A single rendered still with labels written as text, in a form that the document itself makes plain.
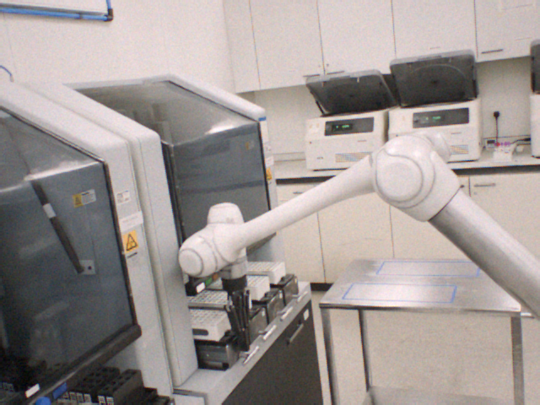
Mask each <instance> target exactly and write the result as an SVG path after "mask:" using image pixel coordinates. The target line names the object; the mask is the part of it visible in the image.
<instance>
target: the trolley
mask: <svg viewBox="0 0 540 405"><path fill-rule="evenodd" d="M318 305H319V308H320V311H321V324H322V331H323V338H324V346H325V353H326V361H327V373H328V380H329V388H330V395H331V403H332V405H341V403H340V396H339V388H338V374H337V367H336V360H335V352H334V345H333V337H332V323H331V316H330V309H341V310H358V313H359V329H360V336H361V344H362V353H363V361H364V376H365V384H366V393H367V394H366V397H365V399H364V401H363V404H362V405H526V402H525V381H524V360H523V340H522V319H535V318H534V317H533V316H532V315H531V314H530V313H523V312H521V305H520V304H519V303H518V302H517V301H516V300H515V299H513V298H512V297H511V296H509V295H508V294H507V293H506V292H505V291H504V290H503V289H502V288H501V287H500V286H499V285H498V284H496V283H495V282H494V281H493V280H492V279H491V277H489V276H488V275H487V274H486V273H485V272H484V271H483V270H482V269H480V268H479V267H478V266H477V265H476V264H475V263H474V262H472V261H471V260H469V259H353V260H352V261H351V262H350V263H349V264H348V266H347V267H346V268H345V271H344V272H343V273H342V275H341V276H340V277H339V278H338V280H337V281H336V282H335V284H334V285H333V286H332V287H331V288H330V289H329V291H328V292H327V293H326V295H324V296H323V297H322V299H321V300H320V301H319V303H318ZM365 311H397V312H416V313H435V314H454V315H473V316H509V317H510V326H511V344H512V364H513V381H514V400H510V399H502V398H493V397H478V396H468V395H460V394H452V393H444V392H435V391H419V390H411V389H402V388H393V387H384V386H373V378H372V369H371V362H370V345H369V337H368V329H367V321H366V312H365Z"/></svg>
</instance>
